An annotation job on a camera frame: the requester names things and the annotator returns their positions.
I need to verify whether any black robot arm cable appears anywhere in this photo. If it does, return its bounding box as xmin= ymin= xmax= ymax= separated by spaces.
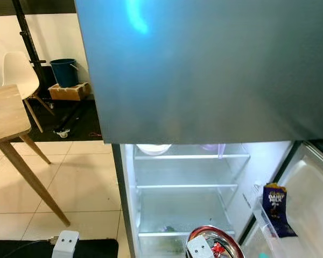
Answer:
xmin=16 ymin=239 xmax=59 ymax=258

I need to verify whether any small wooden box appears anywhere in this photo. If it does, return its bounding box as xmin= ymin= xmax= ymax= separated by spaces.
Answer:
xmin=48 ymin=82 xmax=92 ymax=102

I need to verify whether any clear fridge door bin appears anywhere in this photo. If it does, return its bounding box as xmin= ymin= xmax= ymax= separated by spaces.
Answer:
xmin=252 ymin=196 xmax=299 ymax=258

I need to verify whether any blue plastic bucket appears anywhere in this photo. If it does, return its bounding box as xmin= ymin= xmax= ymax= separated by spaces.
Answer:
xmin=50 ymin=58 xmax=79 ymax=88

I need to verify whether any black foam floor mat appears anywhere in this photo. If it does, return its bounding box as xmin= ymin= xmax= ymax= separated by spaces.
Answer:
xmin=24 ymin=98 xmax=104 ymax=142

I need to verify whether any light wooden dining table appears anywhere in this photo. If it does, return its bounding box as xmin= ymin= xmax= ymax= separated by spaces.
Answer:
xmin=0 ymin=84 xmax=72 ymax=227

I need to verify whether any glass fridge shelf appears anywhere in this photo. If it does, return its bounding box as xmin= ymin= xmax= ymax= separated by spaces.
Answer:
xmin=134 ymin=144 xmax=251 ymax=161
xmin=136 ymin=164 xmax=238 ymax=190
xmin=137 ymin=203 xmax=236 ymax=238

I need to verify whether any white plastic chair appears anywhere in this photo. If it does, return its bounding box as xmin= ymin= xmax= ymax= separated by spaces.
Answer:
xmin=2 ymin=51 xmax=54 ymax=133

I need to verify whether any open fridge compartment door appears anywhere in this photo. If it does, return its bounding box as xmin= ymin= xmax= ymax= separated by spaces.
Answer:
xmin=237 ymin=139 xmax=323 ymax=258

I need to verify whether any shiny steel bowl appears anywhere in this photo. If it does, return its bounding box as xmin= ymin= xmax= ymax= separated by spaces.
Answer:
xmin=185 ymin=225 xmax=247 ymax=258

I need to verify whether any white bowl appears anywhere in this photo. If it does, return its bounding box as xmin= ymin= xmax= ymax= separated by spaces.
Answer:
xmin=136 ymin=144 xmax=172 ymax=156

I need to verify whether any grey fridge cabinet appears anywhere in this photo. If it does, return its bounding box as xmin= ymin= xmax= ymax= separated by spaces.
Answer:
xmin=112 ymin=141 xmax=299 ymax=258

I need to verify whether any grey freezer door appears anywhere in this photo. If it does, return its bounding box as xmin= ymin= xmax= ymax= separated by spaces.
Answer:
xmin=74 ymin=0 xmax=323 ymax=145

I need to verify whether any black metal stand post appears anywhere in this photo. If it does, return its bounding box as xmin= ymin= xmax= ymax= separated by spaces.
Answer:
xmin=12 ymin=0 xmax=48 ymax=95

